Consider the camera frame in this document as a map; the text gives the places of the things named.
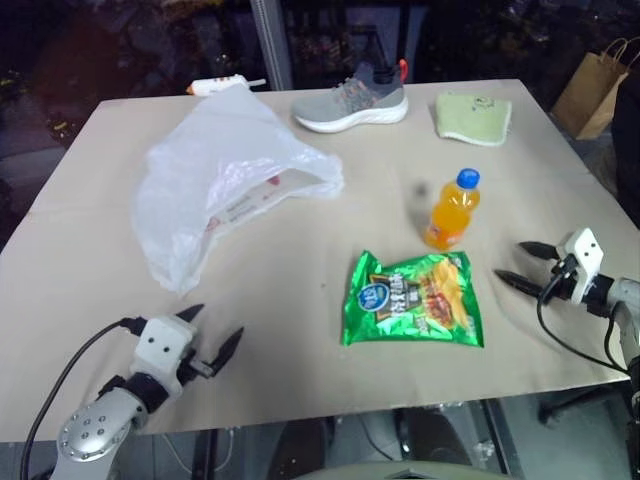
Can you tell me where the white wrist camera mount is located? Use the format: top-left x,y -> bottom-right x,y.
128,315 -> 199,401
557,228 -> 604,306

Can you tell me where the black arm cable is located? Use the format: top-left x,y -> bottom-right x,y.
19,317 -> 146,480
535,259 -> 632,375

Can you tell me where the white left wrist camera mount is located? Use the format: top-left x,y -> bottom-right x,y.
128,315 -> 199,401

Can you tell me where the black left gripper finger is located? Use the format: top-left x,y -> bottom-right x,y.
209,326 -> 245,377
174,303 -> 206,325

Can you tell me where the grey metal pillar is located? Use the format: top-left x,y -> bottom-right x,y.
249,0 -> 294,93

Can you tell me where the brown paper bag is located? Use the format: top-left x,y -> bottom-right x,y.
549,37 -> 640,142

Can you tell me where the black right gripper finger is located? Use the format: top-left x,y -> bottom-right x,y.
518,241 -> 557,260
493,269 -> 541,297

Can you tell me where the grey sneaker with orange accents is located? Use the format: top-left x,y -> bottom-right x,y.
290,58 -> 410,134

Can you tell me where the white translucent plastic bag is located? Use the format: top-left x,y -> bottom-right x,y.
130,85 -> 346,296

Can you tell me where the light green folded towel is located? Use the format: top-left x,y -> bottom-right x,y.
432,92 -> 513,148

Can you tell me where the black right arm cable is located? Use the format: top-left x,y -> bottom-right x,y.
535,259 -> 632,375

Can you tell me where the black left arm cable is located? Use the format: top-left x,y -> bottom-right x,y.
19,317 -> 146,480

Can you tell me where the green chips bag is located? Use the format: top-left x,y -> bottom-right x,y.
341,249 -> 486,349

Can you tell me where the black table leg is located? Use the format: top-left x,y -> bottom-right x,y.
201,427 -> 222,480
478,398 -> 514,476

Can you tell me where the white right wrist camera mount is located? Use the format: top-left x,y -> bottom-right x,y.
557,228 -> 604,306

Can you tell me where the orange soda bottle blue cap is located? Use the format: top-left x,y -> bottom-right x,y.
423,167 -> 482,252

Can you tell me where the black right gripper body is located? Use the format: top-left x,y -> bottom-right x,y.
538,244 -> 581,302

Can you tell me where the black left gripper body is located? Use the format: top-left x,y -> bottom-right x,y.
176,348 -> 219,386

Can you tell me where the white glue gun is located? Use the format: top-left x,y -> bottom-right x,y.
185,73 -> 268,97

